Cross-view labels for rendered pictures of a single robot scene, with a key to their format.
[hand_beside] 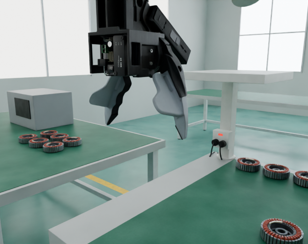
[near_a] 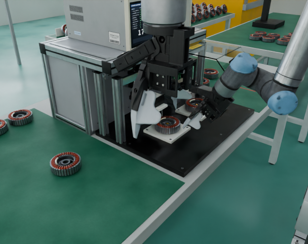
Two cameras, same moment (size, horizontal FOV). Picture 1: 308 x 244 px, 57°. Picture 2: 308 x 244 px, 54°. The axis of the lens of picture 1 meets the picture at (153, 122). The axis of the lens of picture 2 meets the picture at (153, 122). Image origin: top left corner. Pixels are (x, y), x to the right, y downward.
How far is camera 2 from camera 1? 0.74 m
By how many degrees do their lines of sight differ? 86
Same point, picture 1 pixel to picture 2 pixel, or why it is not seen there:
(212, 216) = (17, 201)
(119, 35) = (191, 63)
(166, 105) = (184, 94)
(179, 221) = (14, 228)
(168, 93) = not seen: hidden behind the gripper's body
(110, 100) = (141, 116)
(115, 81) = (149, 99)
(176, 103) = not seen: hidden behind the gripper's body
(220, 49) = not seen: outside the picture
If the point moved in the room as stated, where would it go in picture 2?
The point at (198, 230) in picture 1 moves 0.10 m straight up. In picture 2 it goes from (37, 213) to (31, 189)
